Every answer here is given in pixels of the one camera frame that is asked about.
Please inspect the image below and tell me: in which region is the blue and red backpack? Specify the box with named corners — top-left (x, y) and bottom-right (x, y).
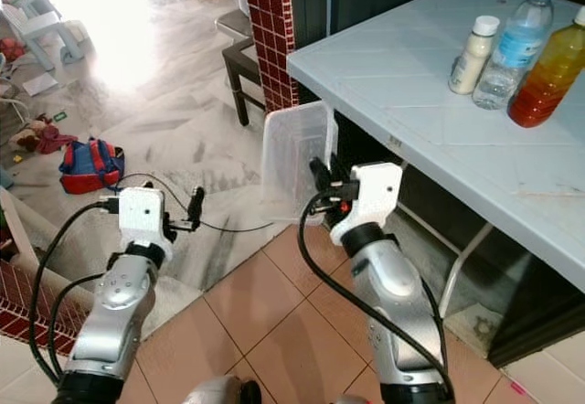
top-left (59, 137), bottom-right (128, 196)

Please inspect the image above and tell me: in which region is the small white drink bottle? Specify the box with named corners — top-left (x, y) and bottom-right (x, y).
top-left (449, 15), bottom-right (501, 95)

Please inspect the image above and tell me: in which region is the white plastic chair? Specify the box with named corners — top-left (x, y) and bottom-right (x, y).
top-left (0, 0), bottom-right (89, 68)

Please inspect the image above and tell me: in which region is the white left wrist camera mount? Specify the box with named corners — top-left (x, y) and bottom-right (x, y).
top-left (117, 186), bottom-right (171, 242)

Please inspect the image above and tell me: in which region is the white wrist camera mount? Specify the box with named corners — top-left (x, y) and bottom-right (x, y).
top-left (117, 186), bottom-right (171, 242)
top-left (331, 162), bottom-right (404, 245)

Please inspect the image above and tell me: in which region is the white paper sheet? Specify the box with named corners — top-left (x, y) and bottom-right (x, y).
top-left (22, 71), bottom-right (61, 97)

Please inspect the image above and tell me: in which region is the bottle of orange liquid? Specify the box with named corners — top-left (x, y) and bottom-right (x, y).
top-left (507, 6), bottom-right (585, 129)

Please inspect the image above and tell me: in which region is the dark wooden stool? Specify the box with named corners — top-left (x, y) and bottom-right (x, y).
top-left (221, 37), bottom-right (268, 127)

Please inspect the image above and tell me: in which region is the clear plastic food container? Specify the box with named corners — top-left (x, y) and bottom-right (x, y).
top-left (261, 101), bottom-right (337, 225)

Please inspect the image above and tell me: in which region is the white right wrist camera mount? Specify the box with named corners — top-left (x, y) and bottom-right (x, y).
top-left (331, 162), bottom-right (404, 245)

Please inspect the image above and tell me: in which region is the grey robot left leg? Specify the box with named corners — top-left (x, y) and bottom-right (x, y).
top-left (181, 375), bottom-right (262, 404)

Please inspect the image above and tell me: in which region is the brown and red plush toy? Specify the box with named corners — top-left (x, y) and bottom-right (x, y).
top-left (13, 119), bottom-right (80, 156)

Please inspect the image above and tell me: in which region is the red tiled pillar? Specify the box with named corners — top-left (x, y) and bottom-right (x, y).
top-left (240, 0), bottom-right (295, 117)

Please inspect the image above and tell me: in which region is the pale blue table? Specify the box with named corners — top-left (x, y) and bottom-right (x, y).
top-left (286, 0), bottom-right (585, 370)

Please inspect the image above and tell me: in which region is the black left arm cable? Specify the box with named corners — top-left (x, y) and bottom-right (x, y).
top-left (26, 197), bottom-right (121, 388)

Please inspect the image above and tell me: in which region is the red tiled low wall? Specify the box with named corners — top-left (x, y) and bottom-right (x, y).
top-left (0, 258), bottom-right (58, 346)

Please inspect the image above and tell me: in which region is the clear blue-cap water bottle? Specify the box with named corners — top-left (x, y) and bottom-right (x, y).
top-left (473, 0), bottom-right (560, 111)

